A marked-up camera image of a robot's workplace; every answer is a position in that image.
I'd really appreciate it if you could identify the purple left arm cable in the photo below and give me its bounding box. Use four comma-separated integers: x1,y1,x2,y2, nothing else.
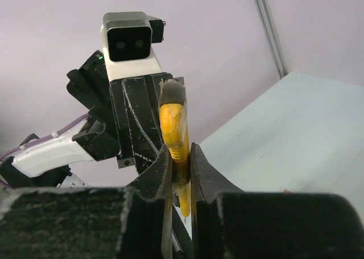
0,113,92,191

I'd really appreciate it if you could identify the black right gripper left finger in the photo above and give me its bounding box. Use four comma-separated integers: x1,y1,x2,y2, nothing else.
1,146,173,258

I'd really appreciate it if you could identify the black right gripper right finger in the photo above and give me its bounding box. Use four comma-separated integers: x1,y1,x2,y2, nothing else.
190,143,363,258

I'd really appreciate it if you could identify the yellow utility knife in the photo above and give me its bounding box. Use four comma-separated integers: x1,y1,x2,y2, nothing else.
159,79,191,218

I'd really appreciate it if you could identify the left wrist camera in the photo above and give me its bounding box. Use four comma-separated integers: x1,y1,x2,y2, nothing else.
100,11,166,82

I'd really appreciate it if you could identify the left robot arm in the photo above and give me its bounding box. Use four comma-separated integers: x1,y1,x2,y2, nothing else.
1,48,171,189

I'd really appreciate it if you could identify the left aluminium frame post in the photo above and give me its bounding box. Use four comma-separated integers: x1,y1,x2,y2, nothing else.
254,0,288,79

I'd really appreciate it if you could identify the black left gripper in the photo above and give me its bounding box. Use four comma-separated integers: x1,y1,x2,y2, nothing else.
110,73,184,174

